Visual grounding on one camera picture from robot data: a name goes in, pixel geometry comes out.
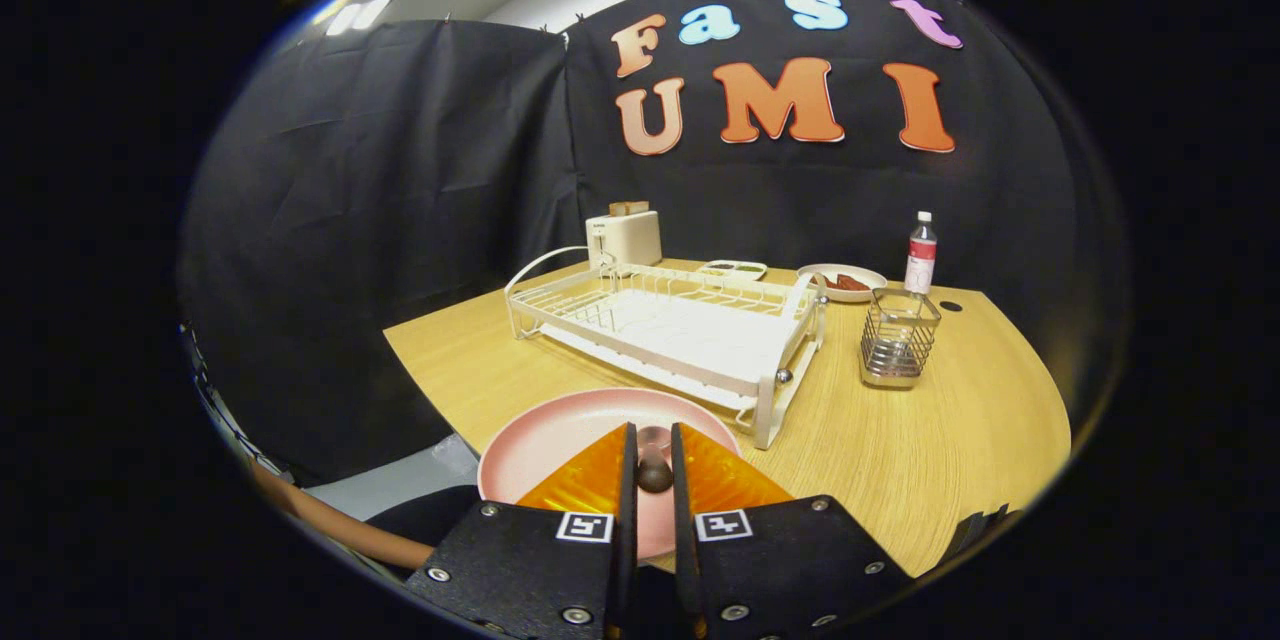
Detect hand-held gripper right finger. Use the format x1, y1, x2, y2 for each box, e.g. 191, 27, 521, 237
670, 422, 915, 640

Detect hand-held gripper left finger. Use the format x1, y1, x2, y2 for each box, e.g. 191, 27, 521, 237
403, 422, 639, 640

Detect dark-handled metal spoon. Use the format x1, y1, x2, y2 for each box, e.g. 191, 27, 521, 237
636, 425, 674, 495

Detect pink plate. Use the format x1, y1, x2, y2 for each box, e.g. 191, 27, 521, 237
477, 387, 742, 561

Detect white wire dish rack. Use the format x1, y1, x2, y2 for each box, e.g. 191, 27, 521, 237
504, 245, 829, 451

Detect metal wire basket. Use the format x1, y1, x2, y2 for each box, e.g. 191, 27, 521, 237
859, 287, 943, 390

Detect white round plate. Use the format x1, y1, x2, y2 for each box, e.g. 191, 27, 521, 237
797, 263, 889, 304

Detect person's dark clothing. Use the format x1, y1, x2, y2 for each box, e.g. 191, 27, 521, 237
365, 485, 481, 576

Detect white toaster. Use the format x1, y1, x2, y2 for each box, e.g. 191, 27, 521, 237
585, 210, 663, 271

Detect red label water bottle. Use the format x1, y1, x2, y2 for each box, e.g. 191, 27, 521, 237
904, 211, 939, 296

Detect black backdrop cloth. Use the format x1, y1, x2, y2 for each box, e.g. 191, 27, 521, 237
178, 0, 1131, 481

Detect ceiling light panel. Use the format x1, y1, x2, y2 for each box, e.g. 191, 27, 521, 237
325, 0, 391, 36

